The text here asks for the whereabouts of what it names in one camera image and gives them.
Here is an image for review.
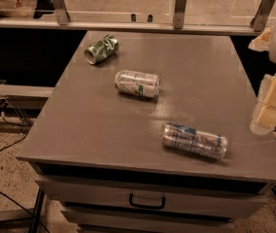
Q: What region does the white 7up can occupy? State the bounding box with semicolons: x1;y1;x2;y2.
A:
115;70;160;99

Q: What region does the black drawer handle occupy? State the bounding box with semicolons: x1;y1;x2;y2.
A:
128;193;166;210

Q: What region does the crushed green can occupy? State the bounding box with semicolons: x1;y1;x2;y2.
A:
84;34;119;65

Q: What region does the black floor cable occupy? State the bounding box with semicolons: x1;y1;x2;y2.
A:
0;17;52;233

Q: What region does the silver blue redbull can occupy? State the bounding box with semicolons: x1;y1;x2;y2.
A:
162;123;228;160

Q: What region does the metal rail frame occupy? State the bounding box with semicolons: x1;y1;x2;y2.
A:
0;0;276;35

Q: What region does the grey drawer cabinet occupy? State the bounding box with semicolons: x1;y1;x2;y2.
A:
18;33;276;233

